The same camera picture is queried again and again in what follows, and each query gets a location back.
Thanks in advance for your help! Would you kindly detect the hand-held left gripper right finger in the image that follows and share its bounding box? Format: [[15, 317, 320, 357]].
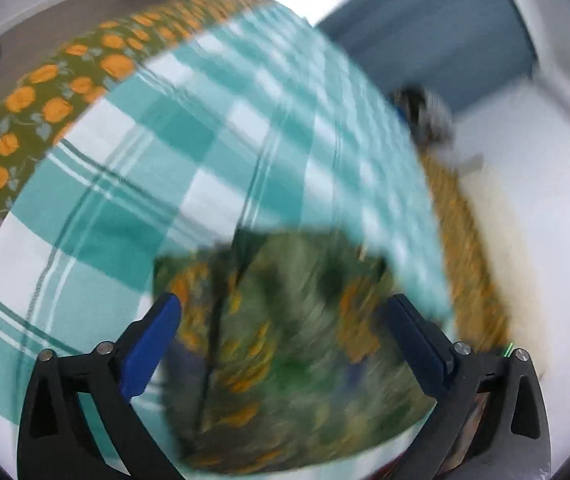
[[382, 293, 552, 480]]

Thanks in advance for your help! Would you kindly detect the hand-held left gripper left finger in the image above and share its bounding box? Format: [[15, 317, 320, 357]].
[[16, 292, 186, 480]]

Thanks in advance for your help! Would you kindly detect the green orange patterned jacket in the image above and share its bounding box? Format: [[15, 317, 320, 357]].
[[152, 227, 448, 476]]

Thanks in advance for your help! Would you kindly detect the pile of clothes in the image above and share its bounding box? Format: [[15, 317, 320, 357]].
[[390, 85, 458, 148]]

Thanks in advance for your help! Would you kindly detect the cream pillow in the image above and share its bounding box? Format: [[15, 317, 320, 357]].
[[457, 160, 570, 376]]

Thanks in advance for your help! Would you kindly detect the teal white checked blanket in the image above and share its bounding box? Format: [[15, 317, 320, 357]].
[[0, 0, 456, 461]]

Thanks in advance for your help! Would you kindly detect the orange floral green bedsheet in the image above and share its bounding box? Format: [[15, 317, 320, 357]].
[[0, 0, 513, 356]]

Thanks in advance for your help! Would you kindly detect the blue curtain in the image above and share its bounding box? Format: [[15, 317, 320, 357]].
[[315, 0, 538, 116]]

